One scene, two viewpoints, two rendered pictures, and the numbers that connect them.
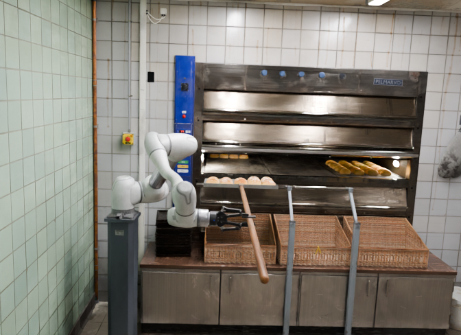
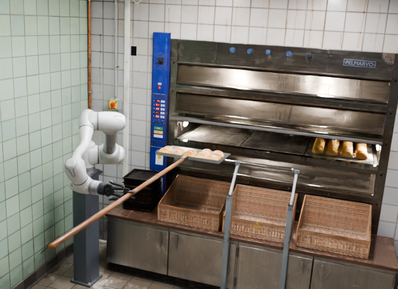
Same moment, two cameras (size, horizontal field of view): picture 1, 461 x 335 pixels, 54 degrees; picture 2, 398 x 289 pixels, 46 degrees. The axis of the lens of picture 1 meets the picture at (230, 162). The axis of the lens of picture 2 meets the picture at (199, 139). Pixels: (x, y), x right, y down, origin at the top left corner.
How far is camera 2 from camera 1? 1.46 m
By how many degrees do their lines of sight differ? 20
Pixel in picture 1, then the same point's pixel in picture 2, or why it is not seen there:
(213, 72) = (187, 48)
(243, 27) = (214, 6)
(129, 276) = not seen: hidden behind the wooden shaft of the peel
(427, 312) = not seen: outside the picture
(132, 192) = (90, 154)
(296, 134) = (262, 111)
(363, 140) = (329, 121)
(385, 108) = (354, 90)
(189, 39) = (166, 17)
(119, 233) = not seen: hidden behind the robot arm
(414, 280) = (350, 269)
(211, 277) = (160, 234)
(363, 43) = (333, 22)
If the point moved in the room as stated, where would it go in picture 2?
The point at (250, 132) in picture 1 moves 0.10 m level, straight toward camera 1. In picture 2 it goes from (218, 105) to (214, 107)
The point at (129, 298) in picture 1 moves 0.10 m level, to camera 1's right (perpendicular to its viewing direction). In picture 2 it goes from (87, 240) to (97, 242)
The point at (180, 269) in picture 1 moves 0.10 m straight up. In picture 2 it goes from (137, 222) to (137, 212)
